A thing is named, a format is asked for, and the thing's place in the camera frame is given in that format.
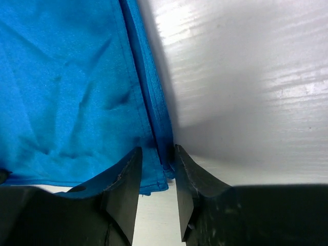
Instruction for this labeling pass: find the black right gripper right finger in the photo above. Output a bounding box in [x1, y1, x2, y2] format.
[174, 145, 327, 245]

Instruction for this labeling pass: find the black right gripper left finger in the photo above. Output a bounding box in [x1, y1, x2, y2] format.
[1, 147, 142, 245]

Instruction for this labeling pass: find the blue satin napkin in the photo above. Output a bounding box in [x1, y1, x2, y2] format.
[1, 1, 174, 195]

